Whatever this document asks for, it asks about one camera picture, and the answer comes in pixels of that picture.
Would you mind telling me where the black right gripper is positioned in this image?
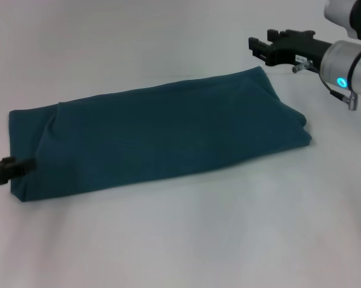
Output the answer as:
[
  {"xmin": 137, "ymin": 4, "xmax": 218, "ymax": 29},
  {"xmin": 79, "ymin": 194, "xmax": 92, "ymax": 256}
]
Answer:
[{"xmin": 248, "ymin": 28, "xmax": 333, "ymax": 67}]

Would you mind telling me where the teal blue shirt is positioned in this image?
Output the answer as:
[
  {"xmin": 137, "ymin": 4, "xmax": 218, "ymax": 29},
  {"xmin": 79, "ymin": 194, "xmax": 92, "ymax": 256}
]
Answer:
[{"xmin": 8, "ymin": 65, "xmax": 312, "ymax": 204}]

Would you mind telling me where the right gripper cable with plugs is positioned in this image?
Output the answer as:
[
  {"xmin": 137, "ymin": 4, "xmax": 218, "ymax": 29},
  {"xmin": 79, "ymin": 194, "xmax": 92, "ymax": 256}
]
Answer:
[{"xmin": 291, "ymin": 59, "xmax": 359, "ymax": 112}]

